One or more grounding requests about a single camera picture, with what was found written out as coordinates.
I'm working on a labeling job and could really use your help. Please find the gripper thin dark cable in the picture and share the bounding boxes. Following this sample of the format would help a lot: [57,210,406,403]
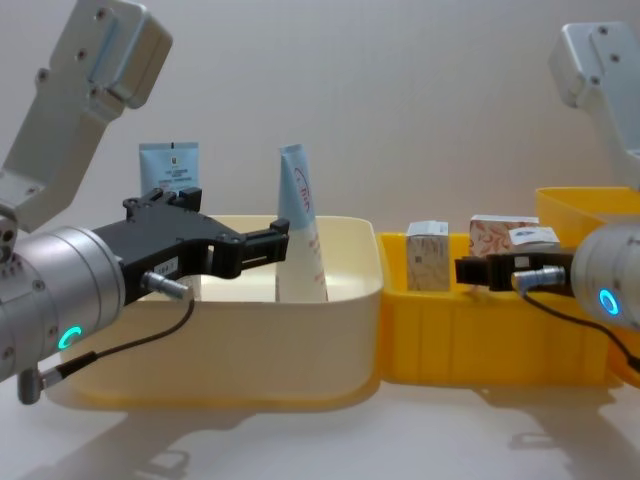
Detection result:
[38,272,197,389]
[511,268,640,374]

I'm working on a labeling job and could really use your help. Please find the light blue flat tube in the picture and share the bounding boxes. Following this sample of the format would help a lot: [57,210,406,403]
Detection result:
[138,141,201,202]

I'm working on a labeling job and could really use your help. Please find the left gripper thin dark cable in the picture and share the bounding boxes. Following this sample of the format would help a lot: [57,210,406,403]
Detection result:
[38,272,197,389]

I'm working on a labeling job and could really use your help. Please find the cream plastic bin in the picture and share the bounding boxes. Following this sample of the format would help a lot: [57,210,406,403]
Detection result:
[46,214,386,413]

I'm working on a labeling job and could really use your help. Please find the yellow plastic bin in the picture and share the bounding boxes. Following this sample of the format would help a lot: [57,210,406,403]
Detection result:
[375,230,640,389]

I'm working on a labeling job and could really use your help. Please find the yellow plastic container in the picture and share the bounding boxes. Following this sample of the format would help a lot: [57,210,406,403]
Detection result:
[534,185,640,247]

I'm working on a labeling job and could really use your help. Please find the pale tube with red print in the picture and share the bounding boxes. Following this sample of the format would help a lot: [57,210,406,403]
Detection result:
[275,143,330,303]

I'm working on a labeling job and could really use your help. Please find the white box red leaf print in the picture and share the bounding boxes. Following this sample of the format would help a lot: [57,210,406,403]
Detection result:
[469,214,541,262]

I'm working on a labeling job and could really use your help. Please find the small white blue packet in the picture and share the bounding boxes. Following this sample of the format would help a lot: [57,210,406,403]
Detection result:
[507,226,562,252]

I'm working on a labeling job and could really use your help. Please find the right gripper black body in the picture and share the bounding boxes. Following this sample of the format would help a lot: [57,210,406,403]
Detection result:
[487,251,577,297]

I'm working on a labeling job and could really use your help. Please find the right gripper thin dark cable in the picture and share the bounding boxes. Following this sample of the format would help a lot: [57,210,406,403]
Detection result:
[511,268,640,374]

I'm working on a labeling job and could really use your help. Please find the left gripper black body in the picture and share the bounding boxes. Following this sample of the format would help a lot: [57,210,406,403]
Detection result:
[91,205,247,306]

